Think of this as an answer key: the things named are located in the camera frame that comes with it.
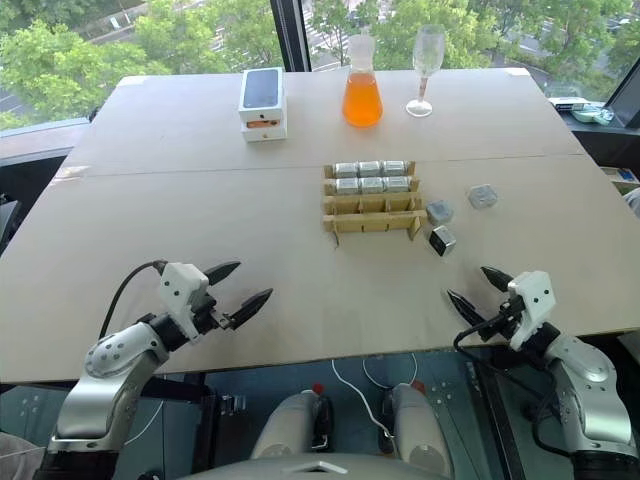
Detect white robot leg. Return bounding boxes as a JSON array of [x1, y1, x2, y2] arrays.
[[382, 382, 452, 477], [248, 391, 335, 462]]

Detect white flat box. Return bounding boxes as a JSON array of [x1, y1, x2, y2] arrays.
[[548, 95, 592, 112]]

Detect grey robot torso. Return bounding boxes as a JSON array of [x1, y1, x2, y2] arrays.
[[177, 451, 444, 480]]

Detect white right robot leg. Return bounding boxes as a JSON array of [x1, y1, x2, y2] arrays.
[[382, 382, 452, 477]]

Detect wooden slotted rack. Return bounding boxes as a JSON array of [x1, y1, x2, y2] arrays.
[[322, 159, 428, 242]]

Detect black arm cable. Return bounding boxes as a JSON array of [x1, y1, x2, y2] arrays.
[[452, 319, 574, 454], [98, 259, 169, 342]]

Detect dark window frame post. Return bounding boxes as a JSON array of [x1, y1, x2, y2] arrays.
[[269, 0, 313, 74]]

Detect cardboard box with blue label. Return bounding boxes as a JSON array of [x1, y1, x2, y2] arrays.
[[601, 166, 640, 195]]

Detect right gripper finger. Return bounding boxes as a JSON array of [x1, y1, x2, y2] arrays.
[[480, 265, 513, 293], [445, 288, 488, 329]]

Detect white box black phone print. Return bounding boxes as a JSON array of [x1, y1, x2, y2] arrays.
[[238, 67, 287, 124]]

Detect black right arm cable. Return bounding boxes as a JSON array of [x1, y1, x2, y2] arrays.
[[452, 319, 574, 454]]

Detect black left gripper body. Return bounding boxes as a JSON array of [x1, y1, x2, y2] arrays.
[[191, 293, 238, 337]]

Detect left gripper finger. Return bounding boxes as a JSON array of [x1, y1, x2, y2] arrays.
[[201, 260, 243, 288], [227, 287, 275, 332]]

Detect white left robot leg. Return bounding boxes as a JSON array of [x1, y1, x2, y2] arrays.
[[248, 391, 335, 462]]

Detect white cable under table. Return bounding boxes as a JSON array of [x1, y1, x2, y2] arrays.
[[331, 352, 420, 454]]

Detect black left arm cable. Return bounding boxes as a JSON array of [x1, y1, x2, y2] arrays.
[[98, 259, 169, 342]]

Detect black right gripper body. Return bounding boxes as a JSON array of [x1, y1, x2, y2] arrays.
[[481, 296, 527, 343]]

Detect clear wine glass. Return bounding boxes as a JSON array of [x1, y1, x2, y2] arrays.
[[405, 24, 448, 119]]

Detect pale green case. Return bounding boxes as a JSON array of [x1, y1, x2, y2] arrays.
[[571, 106, 615, 126]]

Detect glass flask orange liquid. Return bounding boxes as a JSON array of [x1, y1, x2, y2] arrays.
[[341, 27, 386, 129]]

